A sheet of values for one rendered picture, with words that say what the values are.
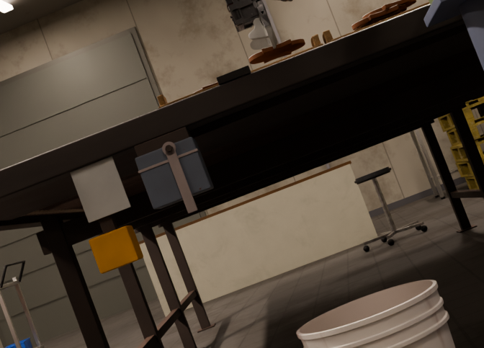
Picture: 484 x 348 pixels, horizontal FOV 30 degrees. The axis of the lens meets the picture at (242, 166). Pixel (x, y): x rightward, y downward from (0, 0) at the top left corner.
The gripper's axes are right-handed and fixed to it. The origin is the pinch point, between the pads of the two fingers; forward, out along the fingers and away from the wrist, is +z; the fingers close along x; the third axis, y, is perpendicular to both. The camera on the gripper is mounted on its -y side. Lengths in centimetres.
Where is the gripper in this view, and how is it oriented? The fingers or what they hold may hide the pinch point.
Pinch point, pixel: (276, 50)
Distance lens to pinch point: 221.4
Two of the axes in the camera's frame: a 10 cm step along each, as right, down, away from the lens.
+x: -0.5, -1.0, -9.9
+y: -9.3, 3.7, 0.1
